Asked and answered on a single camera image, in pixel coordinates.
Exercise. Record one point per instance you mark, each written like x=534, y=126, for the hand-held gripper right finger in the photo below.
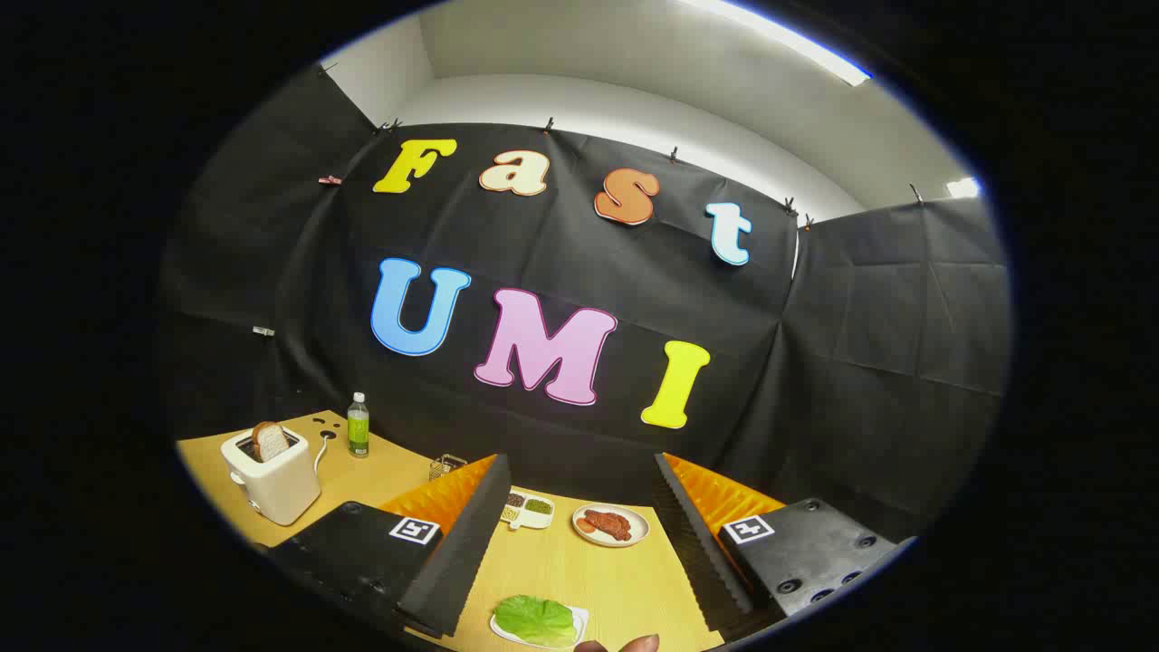
x=702, y=552

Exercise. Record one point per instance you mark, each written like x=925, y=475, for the green labelled plastic bottle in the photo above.
x=359, y=435

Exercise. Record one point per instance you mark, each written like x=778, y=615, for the white divided dish with beans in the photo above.
x=534, y=518

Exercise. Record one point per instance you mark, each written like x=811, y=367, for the small ceiling light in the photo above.
x=964, y=187

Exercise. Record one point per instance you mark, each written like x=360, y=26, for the white toaster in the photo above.
x=281, y=489

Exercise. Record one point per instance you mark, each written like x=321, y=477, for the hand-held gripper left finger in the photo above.
x=462, y=552

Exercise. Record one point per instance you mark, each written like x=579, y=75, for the brown cooked meat piece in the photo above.
x=608, y=523

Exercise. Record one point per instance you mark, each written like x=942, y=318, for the white squarish plate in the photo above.
x=580, y=620

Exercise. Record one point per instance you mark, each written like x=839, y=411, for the green lettuce leaf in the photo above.
x=534, y=620

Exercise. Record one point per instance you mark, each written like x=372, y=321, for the toasted bread slice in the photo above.
x=270, y=442

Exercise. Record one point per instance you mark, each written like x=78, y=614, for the white round plate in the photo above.
x=641, y=525

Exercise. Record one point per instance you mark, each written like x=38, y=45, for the black backdrop cloth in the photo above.
x=561, y=244

